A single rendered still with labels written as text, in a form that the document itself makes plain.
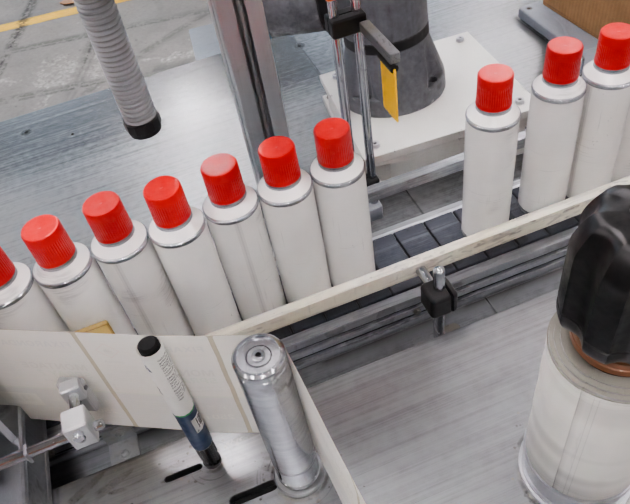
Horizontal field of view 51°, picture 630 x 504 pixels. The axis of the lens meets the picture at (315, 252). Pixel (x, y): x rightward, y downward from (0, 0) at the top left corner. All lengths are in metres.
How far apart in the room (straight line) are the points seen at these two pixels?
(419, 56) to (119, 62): 0.44
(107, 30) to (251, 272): 0.25
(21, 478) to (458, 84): 0.72
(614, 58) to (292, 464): 0.48
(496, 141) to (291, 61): 0.61
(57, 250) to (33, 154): 0.59
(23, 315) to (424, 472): 0.37
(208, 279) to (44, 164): 0.56
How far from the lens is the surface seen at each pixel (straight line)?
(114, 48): 0.60
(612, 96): 0.72
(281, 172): 0.58
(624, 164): 0.82
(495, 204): 0.72
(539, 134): 0.72
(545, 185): 0.76
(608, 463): 0.51
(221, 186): 0.57
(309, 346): 0.71
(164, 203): 0.56
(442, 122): 0.90
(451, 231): 0.77
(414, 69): 0.91
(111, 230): 0.58
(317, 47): 1.22
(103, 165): 1.08
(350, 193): 0.61
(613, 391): 0.44
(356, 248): 0.66
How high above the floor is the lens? 1.43
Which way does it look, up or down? 46 degrees down
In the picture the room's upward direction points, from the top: 11 degrees counter-clockwise
